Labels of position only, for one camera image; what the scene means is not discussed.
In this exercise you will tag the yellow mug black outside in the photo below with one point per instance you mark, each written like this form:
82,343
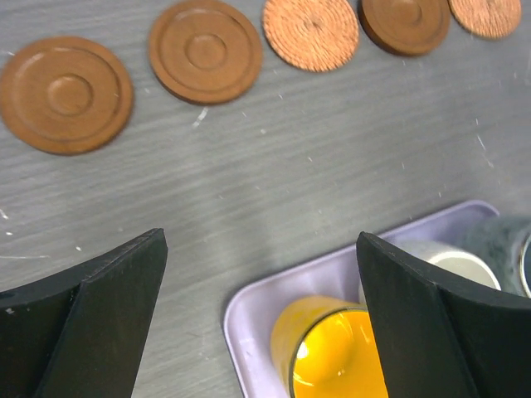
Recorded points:
325,347

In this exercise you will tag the grey green mug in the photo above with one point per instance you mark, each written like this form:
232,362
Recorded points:
503,243

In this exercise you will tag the woven rattan coaster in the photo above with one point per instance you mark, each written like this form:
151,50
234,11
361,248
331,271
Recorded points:
489,19
317,36

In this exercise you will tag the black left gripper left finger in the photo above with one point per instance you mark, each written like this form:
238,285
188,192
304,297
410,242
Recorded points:
81,332

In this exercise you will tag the lilac plastic tray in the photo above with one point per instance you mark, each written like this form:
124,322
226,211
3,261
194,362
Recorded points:
251,313

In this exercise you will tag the brown wooden coaster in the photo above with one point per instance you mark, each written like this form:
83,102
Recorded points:
66,95
406,27
205,52

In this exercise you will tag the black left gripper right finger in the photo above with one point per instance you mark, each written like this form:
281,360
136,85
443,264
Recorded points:
439,334

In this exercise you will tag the white speckled mug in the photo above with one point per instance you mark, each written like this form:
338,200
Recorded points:
452,259

